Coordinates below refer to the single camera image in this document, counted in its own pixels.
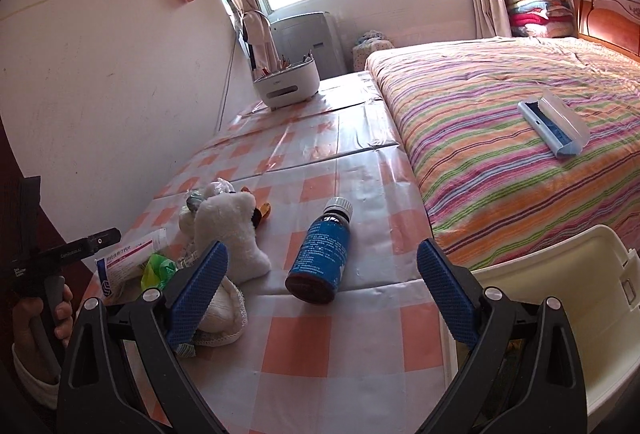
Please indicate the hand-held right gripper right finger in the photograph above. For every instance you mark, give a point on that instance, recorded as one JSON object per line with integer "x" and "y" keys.
{"x": 445, "y": 294}

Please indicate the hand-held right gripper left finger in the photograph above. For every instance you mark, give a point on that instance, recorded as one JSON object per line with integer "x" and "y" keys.
{"x": 197, "y": 294}

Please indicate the white lace-edged cloth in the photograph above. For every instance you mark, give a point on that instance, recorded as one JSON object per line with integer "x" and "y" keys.
{"x": 225, "y": 314}

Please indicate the green plastic wrapper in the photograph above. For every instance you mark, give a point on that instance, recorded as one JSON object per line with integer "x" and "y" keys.
{"x": 157, "y": 269}

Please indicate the white plush toy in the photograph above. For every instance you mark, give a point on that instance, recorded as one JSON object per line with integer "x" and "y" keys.
{"x": 235, "y": 234}

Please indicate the blue medicine bottle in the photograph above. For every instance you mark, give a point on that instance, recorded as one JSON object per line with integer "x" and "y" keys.
{"x": 320, "y": 249}

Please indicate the cream plastic bin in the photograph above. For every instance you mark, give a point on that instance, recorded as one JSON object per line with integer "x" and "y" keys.
{"x": 575, "y": 274}

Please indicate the person's left forearm white sleeve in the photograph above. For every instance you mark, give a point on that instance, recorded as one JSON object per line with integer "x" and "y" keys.
{"x": 35, "y": 381}

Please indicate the person's left hand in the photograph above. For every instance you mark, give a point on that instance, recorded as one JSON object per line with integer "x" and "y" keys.
{"x": 62, "y": 309}

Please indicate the white labelled medicine bottle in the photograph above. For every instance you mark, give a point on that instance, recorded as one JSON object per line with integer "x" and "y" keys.
{"x": 125, "y": 264}

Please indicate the cup-shaped orange peel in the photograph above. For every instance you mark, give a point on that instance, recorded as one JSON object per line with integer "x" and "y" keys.
{"x": 262, "y": 214}

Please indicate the knotted clear plastic bag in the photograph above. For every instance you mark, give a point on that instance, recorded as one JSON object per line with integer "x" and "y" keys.
{"x": 220, "y": 188}

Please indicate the orange checkered tablecloth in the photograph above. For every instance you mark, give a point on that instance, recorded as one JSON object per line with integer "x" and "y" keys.
{"x": 300, "y": 349}

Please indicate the bed with striped cover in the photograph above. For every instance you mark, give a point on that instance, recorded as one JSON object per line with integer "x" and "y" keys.
{"x": 490, "y": 114}

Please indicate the blue brush with clear cover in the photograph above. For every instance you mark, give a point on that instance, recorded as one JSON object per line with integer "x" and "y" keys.
{"x": 545, "y": 129}

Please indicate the white desktop organizer box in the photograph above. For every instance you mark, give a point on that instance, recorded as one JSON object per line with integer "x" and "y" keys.
{"x": 285, "y": 87}

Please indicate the floral covered stool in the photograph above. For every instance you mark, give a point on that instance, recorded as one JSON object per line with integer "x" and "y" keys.
{"x": 372, "y": 52}

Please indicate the white hanging cloth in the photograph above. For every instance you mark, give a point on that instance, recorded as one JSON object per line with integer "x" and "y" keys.
{"x": 257, "y": 34}

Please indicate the white portable air conditioner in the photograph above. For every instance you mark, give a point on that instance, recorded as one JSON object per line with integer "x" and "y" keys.
{"x": 310, "y": 34}

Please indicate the wooden bed headboard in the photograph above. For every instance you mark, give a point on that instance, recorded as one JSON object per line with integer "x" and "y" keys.
{"x": 607, "y": 24}

